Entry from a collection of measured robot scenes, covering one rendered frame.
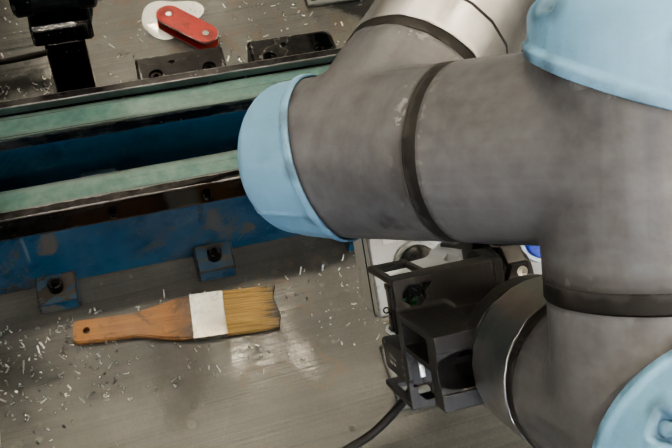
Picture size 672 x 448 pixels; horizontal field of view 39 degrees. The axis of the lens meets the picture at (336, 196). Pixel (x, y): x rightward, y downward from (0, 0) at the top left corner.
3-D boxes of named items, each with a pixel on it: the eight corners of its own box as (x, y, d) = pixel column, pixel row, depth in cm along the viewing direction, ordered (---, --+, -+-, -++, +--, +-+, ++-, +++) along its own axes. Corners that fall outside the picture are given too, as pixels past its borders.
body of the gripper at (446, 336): (362, 259, 54) (428, 296, 43) (500, 230, 56) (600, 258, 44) (384, 386, 55) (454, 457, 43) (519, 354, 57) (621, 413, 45)
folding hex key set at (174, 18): (224, 40, 117) (223, 30, 115) (209, 56, 115) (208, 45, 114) (167, 11, 119) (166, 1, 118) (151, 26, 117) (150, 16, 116)
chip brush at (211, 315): (74, 358, 92) (73, 354, 91) (73, 313, 95) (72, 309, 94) (282, 329, 95) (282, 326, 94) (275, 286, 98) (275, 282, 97)
